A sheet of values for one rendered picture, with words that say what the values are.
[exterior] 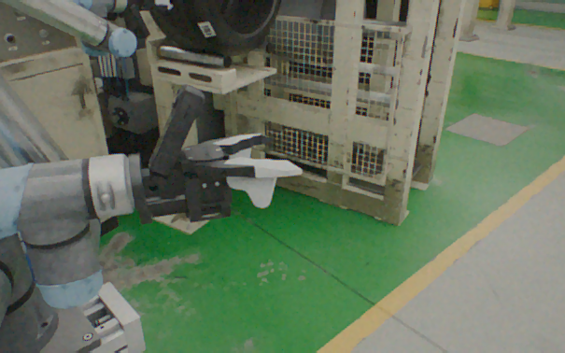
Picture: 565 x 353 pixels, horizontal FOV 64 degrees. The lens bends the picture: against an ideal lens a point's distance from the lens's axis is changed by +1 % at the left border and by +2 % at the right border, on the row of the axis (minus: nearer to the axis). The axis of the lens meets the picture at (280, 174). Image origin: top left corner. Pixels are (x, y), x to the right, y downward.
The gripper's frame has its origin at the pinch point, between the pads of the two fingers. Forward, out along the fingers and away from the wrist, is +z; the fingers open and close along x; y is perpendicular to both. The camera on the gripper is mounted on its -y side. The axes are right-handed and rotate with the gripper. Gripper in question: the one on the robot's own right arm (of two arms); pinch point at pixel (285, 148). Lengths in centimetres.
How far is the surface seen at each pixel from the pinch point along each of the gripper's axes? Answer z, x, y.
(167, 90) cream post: -9, -152, 15
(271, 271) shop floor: 24, -111, 92
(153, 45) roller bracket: -13, -138, -5
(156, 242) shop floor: -24, -147, 87
